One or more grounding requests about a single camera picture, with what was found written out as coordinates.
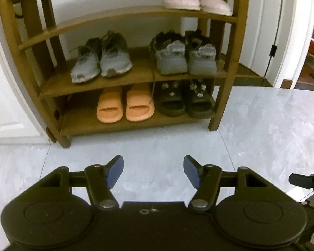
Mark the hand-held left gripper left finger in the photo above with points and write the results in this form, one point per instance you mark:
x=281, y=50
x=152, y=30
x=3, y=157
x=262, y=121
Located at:
x=115, y=171

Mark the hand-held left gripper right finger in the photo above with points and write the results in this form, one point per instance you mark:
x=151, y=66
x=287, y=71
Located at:
x=191, y=171

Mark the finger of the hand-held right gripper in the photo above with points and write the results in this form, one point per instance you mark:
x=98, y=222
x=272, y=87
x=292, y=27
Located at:
x=302, y=180

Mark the orange slipper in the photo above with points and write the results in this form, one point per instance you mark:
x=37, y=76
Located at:
x=140, y=104
x=110, y=107

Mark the black slipper with silver charms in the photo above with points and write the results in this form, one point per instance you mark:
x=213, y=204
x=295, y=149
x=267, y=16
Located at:
x=171, y=102
x=200, y=102

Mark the wooden shoe rack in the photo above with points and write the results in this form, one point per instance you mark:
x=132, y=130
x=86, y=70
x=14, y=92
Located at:
x=125, y=75

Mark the grey chunky sneaker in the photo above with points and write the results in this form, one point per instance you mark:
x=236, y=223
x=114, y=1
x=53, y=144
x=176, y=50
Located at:
x=171, y=57
x=201, y=57

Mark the grey running sneaker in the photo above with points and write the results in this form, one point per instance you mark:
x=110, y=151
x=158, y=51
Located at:
x=86, y=62
x=115, y=57

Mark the white panelled door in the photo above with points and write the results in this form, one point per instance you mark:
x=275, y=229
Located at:
x=10, y=96

